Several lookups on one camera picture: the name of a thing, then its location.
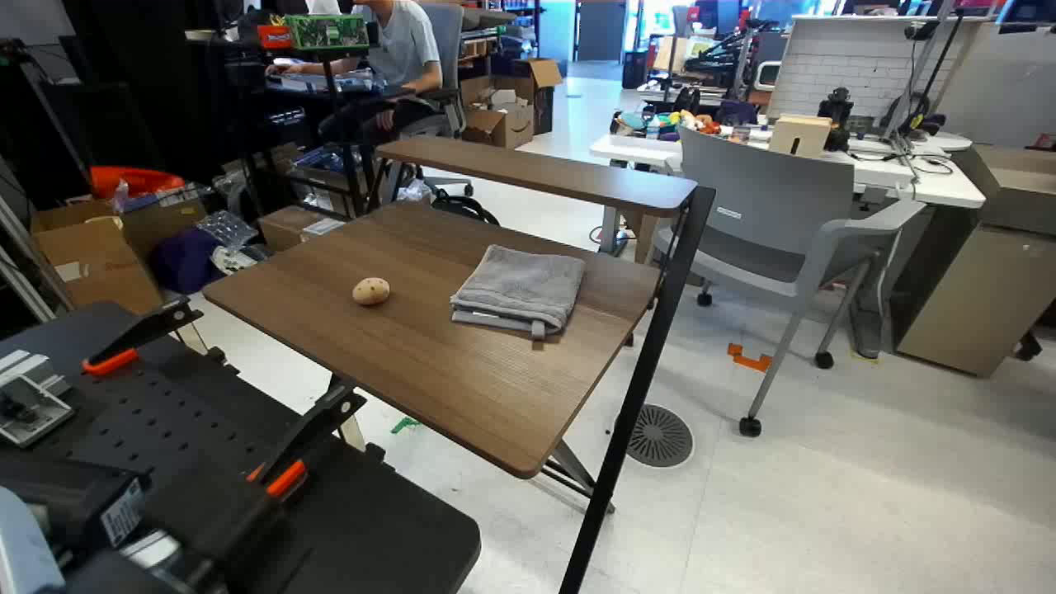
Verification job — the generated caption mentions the open cardboard box, tall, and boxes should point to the open cardboard box, tall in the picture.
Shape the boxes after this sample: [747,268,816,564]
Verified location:
[508,57,565,135]

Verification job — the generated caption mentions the person in grey shirt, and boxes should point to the person in grey shirt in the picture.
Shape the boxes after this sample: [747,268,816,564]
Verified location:
[351,0,444,98]

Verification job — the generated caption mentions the grey office chair on castors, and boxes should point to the grey office chair on castors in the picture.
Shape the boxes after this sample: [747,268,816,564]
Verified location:
[676,127,934,440]

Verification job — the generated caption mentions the grey keypad device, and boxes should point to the grey keypad device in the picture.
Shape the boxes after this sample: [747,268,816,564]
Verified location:
[196,209,259,249]

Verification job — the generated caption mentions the orange floor bracket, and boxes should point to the orange floor bracket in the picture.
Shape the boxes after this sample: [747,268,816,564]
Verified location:
[726,339,776,374]

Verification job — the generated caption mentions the small cardboard box on table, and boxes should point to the small cardboard box on table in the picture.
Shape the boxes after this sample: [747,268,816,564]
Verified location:
[770,111,835,159]

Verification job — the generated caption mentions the open cardboard box, low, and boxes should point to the open cardboard box, low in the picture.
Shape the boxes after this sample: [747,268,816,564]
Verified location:
[457,84,539,148]

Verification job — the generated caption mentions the red container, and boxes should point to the red container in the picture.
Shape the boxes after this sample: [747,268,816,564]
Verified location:
[258,20,298,57]

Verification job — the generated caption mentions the orange plastic object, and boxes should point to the orange plastic object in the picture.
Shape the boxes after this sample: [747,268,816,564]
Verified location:
[90,163,189,201]

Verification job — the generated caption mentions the white background table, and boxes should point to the white background table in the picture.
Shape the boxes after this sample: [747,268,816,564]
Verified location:
[590,115,991,257]

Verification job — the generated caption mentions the green circuit board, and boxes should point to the green circuit board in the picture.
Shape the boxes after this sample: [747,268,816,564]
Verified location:
[281,10,374,53]

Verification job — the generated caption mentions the black perforated workbench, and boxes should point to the black perforated workbench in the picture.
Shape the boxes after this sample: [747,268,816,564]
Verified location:
[0,304,484,594]

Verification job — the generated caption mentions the grey towel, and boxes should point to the grey towel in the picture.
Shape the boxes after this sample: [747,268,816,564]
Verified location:
[447,241,590,343]

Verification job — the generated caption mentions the light blue cloth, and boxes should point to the light blue cloth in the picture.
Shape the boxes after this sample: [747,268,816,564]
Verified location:
[0,480,65,594]

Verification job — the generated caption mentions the tan toy potato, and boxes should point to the tan toy potato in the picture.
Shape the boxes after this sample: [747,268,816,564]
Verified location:
[351,273,395,309]

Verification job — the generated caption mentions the dark blue bag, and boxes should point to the dark blue bag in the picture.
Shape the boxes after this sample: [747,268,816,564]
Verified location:
[146,224,224,295]

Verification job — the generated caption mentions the white pegboard panel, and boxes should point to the white pegboard panel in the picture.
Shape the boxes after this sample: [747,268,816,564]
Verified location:
[770,14,951,123]

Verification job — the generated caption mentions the black camera device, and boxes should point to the black camera device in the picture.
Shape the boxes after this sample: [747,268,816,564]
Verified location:
[818,84,858,154]

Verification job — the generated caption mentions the black clamp with orange handle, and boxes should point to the black clamp with orange handle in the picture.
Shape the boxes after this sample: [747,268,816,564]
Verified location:
[242,377,369,509]
[78,296,207,381]

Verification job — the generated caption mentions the black tripod stand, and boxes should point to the black tripod stand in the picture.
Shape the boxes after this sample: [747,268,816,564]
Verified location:
[885,3,977,141]

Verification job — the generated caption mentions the round floor drain cover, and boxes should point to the round floor drain cover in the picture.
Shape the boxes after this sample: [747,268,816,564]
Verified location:
[622,401,697,469]

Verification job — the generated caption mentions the small black white device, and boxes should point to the small black white device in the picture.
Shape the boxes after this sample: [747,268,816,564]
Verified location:
[0,347,78,449]

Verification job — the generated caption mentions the beige cabinet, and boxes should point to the beige cabinet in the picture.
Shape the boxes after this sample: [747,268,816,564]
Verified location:
[895,146,1056,379]

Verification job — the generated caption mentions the large cardboard box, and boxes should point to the large cardboard box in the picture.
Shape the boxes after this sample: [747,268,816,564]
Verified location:
[28,193,211,315]

